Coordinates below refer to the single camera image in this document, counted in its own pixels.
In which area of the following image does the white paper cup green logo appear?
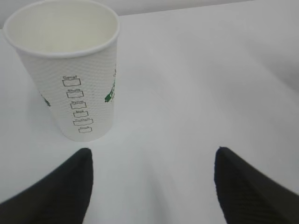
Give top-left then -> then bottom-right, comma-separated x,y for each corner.
3,0 -> 120,142

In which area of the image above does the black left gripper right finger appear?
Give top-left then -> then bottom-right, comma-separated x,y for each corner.
214,147 -> 299,224

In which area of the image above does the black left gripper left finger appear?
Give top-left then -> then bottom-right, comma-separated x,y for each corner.
0,148 -> 93,224

